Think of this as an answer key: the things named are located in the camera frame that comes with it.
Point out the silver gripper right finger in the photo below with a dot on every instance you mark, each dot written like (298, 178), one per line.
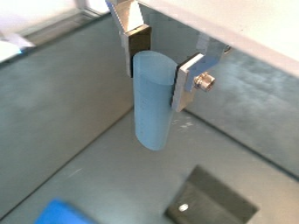
(193, 75)

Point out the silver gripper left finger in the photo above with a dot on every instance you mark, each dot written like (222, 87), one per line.
(134, 31)

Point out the light blue oval peg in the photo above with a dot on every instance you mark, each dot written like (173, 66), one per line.
(154, 75)

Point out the blue shape sorting board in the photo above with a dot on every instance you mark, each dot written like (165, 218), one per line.
(61, 213)

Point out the black curved holder stand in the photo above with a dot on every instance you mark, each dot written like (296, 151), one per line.
(206, 201)

